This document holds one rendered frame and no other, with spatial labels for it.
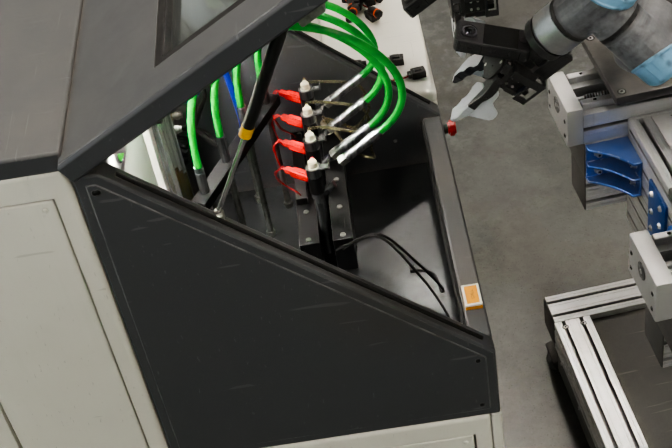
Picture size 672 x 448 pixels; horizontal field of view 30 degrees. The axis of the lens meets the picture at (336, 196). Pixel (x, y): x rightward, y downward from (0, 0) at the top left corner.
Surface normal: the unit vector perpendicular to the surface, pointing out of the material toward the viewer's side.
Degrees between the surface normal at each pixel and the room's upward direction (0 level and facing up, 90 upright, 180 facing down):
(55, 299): 90
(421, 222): 0
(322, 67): 90
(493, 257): 0
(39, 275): 90
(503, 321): 0
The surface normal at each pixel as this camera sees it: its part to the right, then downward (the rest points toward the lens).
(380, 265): -0.14, -0.75
